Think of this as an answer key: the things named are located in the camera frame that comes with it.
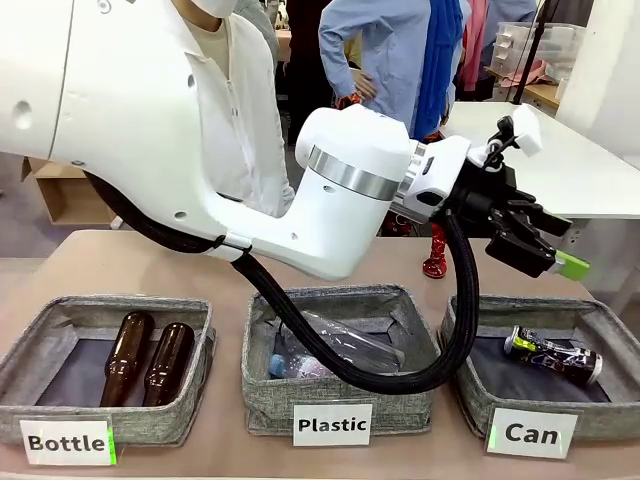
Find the white side table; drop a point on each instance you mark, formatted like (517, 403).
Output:
(575, 170)

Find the blue shirt person's hand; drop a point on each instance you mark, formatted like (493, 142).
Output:
(365, 86)

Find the person in blue shirt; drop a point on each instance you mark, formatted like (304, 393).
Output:
(385, 55)

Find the black slanted pole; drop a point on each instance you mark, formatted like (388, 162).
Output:
(530, 55)

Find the black crushed drink can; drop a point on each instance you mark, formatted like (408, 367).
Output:
(555, 356)

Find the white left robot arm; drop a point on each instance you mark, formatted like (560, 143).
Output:
(150, 110)

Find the white sign reading Bottle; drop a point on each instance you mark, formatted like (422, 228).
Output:
(67, 442)

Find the brown cardboard box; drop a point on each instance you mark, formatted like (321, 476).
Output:
(70, 197)

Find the grey fabric basket Can label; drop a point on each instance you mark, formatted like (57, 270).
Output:
(465, 385)

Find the white face mask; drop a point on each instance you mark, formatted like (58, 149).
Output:
(212, 5)

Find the clear plastic storage box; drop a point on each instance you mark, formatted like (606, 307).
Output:
(545, 45)

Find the hanging blue scarf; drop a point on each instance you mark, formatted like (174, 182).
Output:
(440, 60)

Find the grey fabric basket Plastic label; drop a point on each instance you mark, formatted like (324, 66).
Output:
(340, 405)

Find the white sign reading Plastic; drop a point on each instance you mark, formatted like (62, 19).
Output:
(332, 425)

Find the hanging pink garment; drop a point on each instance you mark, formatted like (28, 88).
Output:
(475, 40)

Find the brown glass bottle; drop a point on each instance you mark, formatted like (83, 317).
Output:
(127, 355)
(167, 362)

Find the red crushed drink can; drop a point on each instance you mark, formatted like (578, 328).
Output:
(436, 255)

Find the person in white jacket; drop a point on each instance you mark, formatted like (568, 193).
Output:
(245, 110)

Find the white sign reading Can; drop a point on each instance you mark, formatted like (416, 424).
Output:
(531, 433)

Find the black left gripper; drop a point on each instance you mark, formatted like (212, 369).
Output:
(482, 195)

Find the person in dark clothes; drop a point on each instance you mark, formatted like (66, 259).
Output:
(307, 60)

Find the grey fabric basket Bottle label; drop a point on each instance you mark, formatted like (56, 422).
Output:
(190, 400)

